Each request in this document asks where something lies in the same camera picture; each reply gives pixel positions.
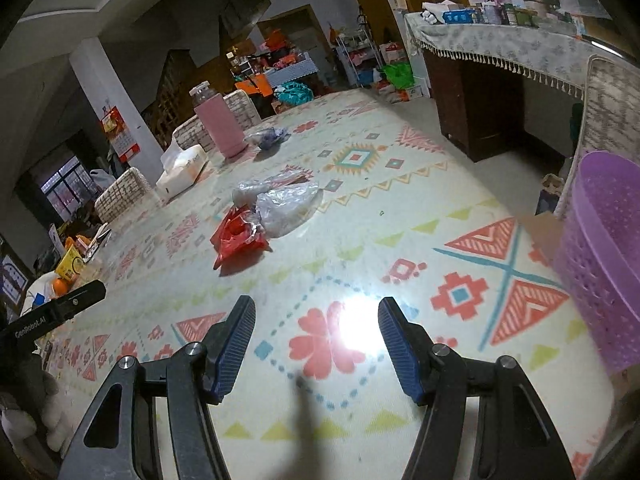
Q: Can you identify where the red plastic bag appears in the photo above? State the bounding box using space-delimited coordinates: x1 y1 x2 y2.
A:
210 205 271 271

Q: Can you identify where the dark window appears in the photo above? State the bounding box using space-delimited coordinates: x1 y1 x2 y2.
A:
30 157 96 221

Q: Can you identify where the woven chair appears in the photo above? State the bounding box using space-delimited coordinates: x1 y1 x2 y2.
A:
552 55 640 221
172 90 263 153
95 167 153 223

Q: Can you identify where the crumpled blue wrapper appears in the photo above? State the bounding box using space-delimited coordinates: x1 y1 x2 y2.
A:
244 127 291 152

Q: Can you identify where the white wire rack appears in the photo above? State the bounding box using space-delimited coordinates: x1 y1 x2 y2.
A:
335 25 381 88

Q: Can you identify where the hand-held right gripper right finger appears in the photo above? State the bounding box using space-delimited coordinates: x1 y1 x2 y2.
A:
377 296 576 480

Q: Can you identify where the dark wooden sideboard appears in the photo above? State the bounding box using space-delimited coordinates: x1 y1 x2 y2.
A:
424 50 526 163

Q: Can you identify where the yellow box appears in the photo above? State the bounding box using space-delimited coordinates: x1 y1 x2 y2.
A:
55 245 86 281

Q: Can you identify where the blue checkered table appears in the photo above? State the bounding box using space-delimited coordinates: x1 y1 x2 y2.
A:
265 57 321 88

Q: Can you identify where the white tissue pack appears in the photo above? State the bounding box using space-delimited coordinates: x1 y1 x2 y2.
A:
156 137 210 197

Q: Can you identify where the pink bottle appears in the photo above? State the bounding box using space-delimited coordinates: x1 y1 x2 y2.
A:
189 81 247 157

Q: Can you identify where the green bag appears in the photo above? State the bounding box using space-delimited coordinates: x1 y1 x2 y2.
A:
380 62 416 91

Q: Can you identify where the clear plastic bag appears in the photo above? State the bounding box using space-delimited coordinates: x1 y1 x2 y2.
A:
255 182 325 238

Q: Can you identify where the teal bag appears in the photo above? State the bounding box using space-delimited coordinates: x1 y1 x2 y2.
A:
277 82 313 106

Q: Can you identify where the red wall calendar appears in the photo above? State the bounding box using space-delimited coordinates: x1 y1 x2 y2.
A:
100 106 141 163

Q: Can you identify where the purple plastic basket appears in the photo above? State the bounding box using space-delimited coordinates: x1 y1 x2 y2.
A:
552 150 640 376

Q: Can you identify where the clear plastic wrapper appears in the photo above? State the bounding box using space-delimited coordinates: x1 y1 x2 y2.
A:
232 170 316 206

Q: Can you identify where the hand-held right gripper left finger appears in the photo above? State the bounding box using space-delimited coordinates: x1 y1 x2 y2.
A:
64 295 257 480

